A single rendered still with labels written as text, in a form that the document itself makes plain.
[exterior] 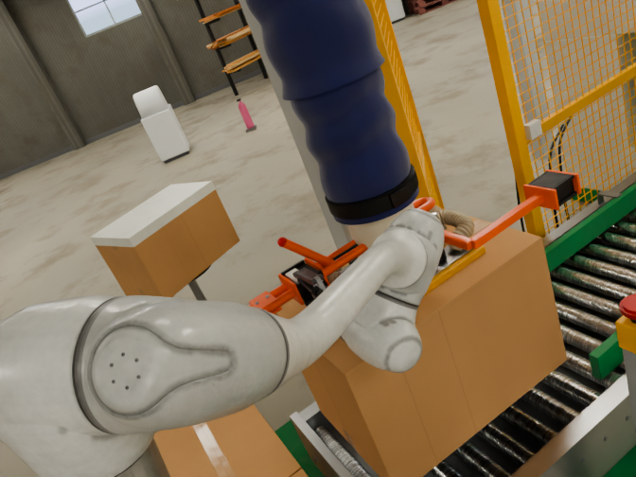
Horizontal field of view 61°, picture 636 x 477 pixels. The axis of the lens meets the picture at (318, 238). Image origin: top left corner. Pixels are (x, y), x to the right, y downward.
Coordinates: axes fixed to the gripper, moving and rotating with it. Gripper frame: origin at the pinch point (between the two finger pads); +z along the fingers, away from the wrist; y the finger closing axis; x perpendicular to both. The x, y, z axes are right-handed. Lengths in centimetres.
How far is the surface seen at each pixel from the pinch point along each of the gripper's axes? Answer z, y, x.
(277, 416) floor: 113, 120, -5
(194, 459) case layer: 54, 66, -44
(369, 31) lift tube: -10, -47, 32
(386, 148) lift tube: -9.9, -22.6, 27.7
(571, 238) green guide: 22, 58, 111
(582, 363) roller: -16, 66, 66
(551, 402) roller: -19, 66, 48
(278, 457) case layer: 30, 66, -21
